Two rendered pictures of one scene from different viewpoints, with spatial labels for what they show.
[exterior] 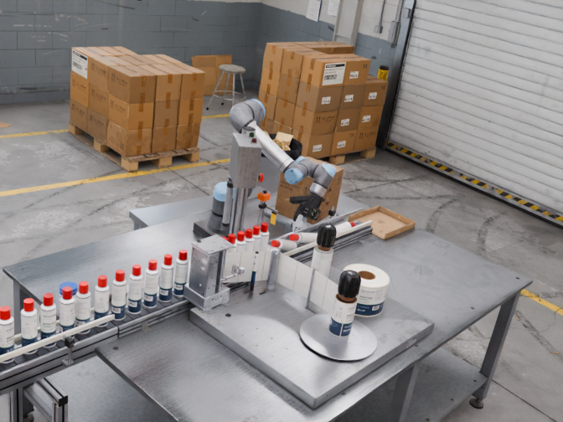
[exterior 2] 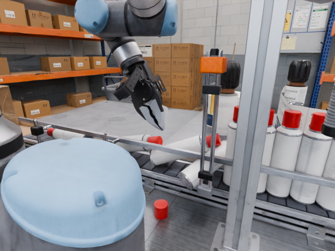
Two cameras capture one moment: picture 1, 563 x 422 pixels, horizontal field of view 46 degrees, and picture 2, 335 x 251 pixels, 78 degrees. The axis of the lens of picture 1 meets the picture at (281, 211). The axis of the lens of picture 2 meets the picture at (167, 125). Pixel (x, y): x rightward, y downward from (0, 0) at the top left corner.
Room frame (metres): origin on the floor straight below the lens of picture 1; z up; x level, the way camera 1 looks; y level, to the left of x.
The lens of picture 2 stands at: (3.02, 0.48, 1.20)
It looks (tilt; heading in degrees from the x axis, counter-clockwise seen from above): 19 degrees down; 256
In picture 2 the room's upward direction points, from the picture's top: straight up
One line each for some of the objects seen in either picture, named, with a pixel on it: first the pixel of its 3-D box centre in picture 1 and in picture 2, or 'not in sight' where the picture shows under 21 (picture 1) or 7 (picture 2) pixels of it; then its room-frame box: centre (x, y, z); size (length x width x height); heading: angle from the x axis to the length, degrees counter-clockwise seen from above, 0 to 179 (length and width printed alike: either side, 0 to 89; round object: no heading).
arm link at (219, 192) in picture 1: (225, 197); (80, 211); (3.07, 0.29, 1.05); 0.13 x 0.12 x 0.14; 158
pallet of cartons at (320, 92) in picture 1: (321, 103); not in sight; (7.09, -0.25, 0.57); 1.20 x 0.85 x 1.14; 137
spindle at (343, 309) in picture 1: (344, 305); (294, 92); (2.24, -0.30, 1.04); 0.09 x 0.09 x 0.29
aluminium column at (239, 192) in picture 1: (240, 198); (258, 77); (2.81, 0.19, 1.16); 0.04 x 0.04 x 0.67; 51
